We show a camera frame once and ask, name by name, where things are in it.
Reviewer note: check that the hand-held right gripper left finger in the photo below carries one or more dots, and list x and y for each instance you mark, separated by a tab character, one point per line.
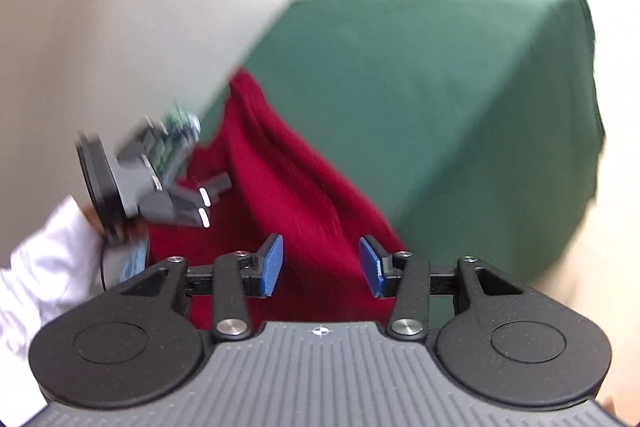
272	264

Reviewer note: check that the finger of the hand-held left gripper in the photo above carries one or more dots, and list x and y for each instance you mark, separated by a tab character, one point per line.
175	212
205	187

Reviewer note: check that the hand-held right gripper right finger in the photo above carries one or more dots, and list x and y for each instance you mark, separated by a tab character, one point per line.
371	264

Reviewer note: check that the dark red knit sweater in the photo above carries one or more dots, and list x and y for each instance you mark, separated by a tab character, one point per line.
280	187

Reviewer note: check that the person's left forearm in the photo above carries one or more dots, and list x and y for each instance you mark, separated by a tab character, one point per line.
40	277

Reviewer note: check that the blue floral cloth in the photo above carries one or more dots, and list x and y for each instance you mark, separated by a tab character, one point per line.
135	262

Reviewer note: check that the green table cloth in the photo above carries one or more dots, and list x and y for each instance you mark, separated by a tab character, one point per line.
425	107

